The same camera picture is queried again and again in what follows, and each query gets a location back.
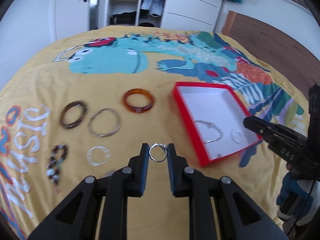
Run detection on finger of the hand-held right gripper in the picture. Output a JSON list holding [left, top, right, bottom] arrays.
[[265, 122, 310, 143], [244, 116, 283, 143]]

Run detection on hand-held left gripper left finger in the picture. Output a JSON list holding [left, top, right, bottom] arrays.
[[27, 143, 150, 240]]

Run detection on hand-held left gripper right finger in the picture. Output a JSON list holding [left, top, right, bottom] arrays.
[[166, 143, 288, 240]]

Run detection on silver ring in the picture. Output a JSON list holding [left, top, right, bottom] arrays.
[[149, 142, 167, 162]]

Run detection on thin silver bangle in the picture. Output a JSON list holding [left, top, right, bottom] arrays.
[[89, 108, 121, 138]]

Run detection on red jewelry box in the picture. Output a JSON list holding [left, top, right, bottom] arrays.
[[172, 81, 263, 168]]

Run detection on pearly ring bangle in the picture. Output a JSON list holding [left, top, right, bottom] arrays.
[[87, 145, 111, 167]]

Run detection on brown beaded bracelet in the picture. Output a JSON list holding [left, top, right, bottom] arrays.
[[46, 144, 68, 185]]

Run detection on person's right hand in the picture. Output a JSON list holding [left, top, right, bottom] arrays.
[[276, 164, 315, 228]]

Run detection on amber bangle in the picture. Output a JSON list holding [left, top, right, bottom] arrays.
[[122, 89, 155, 114]]

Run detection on dark brown bangle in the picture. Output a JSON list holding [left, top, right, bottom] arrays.
[[59, 100, 87, 130]]

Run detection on yellow printed blanket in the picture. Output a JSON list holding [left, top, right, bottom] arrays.
[[0, 26, 310, 240]]

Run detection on white cabinet doors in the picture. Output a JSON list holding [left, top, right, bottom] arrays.
[[161, 0, 227, 33]]

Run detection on folded dark clothes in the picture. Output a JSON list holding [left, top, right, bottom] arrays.
[[109, 11, 137, 26]]

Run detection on open white wardrobe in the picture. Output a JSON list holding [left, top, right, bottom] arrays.
[[107, 0, 171, 28]]

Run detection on white door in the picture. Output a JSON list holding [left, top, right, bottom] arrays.
[[54, 0, 93, 41]]

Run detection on small clear ring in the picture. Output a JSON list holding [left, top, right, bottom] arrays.
[[230, 129, 244, 144]]

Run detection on silver chain bracelet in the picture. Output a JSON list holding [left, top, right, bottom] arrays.
[[194, 119, 223, 145]]

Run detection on black cable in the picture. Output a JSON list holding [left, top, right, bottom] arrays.
[[287, 180, 314, 240]]

